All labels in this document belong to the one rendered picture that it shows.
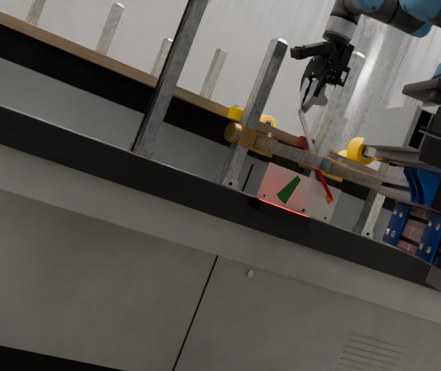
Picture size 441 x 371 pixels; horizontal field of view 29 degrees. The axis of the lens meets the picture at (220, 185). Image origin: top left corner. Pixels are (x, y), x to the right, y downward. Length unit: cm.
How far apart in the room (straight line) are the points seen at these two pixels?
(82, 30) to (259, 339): 727
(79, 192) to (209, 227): 37
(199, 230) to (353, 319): 84
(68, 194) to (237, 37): 864
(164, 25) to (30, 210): 794
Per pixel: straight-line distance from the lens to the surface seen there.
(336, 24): 221
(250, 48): 1072
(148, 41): 999
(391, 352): 303
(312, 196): 234
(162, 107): 207
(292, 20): 1105
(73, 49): 214
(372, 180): 220
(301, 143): 243
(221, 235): 225
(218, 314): 257
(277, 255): 236
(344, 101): 236
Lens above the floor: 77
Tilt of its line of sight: 2 degrees down
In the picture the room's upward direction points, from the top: 21 degrees clockwise
